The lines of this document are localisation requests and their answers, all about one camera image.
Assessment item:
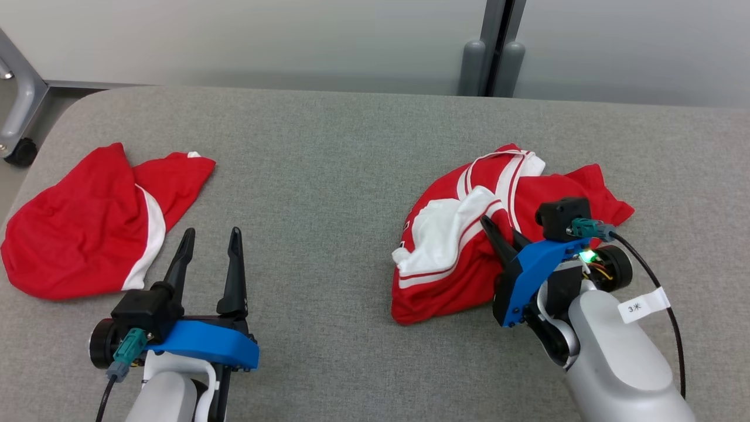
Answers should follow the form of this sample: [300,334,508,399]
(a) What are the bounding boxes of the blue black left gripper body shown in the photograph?
[90,315,260,422]

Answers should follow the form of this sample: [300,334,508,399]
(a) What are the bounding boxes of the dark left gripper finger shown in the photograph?
[163,227,196,305]
[216,227,250,320]

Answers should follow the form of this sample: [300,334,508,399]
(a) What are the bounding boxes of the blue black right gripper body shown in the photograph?
[493,237,633,328]

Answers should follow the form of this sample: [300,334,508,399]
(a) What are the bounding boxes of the red white sports jersey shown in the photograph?
[391,144,636,326]

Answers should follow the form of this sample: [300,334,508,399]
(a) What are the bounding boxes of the red shorts with white stripe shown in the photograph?
[0,142,217,301]

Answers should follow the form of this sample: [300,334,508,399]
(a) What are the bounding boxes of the black caster wheel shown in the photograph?
[4,137,38,168]

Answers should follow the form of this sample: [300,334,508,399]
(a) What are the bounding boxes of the white paper cable tag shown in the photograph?
[618,287,671,325]

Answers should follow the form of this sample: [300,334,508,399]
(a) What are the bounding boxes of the grey partition post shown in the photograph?
[458,0,527,98]

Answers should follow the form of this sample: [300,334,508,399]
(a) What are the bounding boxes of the grey metal frame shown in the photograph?
[0,28,154,158]

